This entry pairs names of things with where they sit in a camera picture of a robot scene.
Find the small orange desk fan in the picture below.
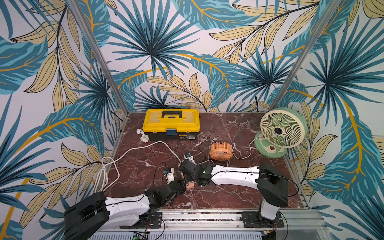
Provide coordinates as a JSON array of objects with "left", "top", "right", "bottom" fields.
[{"left": 209, "top": 142, "right": 234, "bottom": 161}]

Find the black USB cable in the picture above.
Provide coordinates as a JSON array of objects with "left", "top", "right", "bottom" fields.
[{"left": 196, "top": 137, "right": 217, "bottom": 163}]

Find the white fan cable with plug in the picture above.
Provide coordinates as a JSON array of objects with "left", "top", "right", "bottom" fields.
[{"left": 197, "top": 137, "right": 259, "bottom": 167}]

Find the pink power strip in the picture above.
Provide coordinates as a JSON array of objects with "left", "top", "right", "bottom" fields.
[{"left": 186, "top": 182, "right": 195, "bottom": 190}]

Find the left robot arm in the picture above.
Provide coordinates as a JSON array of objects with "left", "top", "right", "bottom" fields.
[{"left": 64, "top": 180, "right": 186, "bottom": 240}]

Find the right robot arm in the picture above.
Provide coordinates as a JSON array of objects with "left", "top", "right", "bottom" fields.
[{"left": 179, "top": 159, "right": 289, "bottom": 221}]

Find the green cream desk fan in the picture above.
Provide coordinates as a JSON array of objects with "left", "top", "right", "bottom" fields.
[{"left": 254, "top": 108, "right": 308, "bottom": 159}]

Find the yellow black toolbox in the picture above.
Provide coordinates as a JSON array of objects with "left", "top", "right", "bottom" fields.
[{"left": 142, "top": 109, "right": 201, "bottom": 141}]

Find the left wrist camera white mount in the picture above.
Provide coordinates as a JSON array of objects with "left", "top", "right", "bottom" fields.
[{"left": 164, "top": 167, "right": 175, "bottom": 184}]

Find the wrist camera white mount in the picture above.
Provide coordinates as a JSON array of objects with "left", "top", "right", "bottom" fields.
[
  {"left": 184, "top": 152, "right": 196, "bottom": 164},
  {"left": 164, "top": 167, "right": 175, "bottom": 184}
]

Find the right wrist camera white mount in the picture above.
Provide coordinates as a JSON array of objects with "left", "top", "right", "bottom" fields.
[{"left": 184, "top": 152, "right": 196, "bottom": 164}]

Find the white power strip cord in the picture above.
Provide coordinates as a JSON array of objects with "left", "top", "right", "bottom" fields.
[{"left": 91, "top": 140, "right": 184, "bottom": 196}]

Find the aluminium front rail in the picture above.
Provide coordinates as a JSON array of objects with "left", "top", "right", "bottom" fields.
[{"left": 69, "top": 209, "right": 332, "bottom": 240}]

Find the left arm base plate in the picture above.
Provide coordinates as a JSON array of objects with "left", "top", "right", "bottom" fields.
[{"left": 128, "top": 212, "right": 163, "bottom": 229}]

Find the white wall plug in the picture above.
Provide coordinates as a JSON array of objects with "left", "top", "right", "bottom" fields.
[{"left": 136, "top": 129, "right": 150, "bottom": 143}]

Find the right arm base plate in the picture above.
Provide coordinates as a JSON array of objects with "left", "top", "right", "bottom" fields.
[{"left": 240, "top": 212, "right": 285, "bottom": 229}]

